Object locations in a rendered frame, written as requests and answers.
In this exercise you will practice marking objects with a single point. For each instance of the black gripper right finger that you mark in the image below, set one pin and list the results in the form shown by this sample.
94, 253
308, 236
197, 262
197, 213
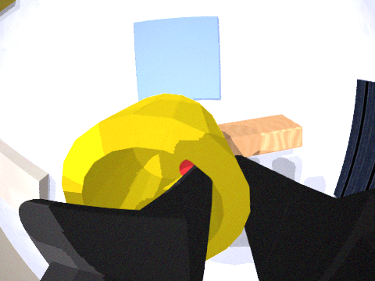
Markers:
296, 233

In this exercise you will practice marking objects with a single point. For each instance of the light brown wooden plank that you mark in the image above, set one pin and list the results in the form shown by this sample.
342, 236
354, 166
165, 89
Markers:
262, 135

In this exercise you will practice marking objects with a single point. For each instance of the red marble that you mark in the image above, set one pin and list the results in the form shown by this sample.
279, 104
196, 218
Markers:
185, 166

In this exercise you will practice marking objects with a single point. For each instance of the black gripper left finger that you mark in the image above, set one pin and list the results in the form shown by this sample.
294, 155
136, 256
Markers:
164, 241

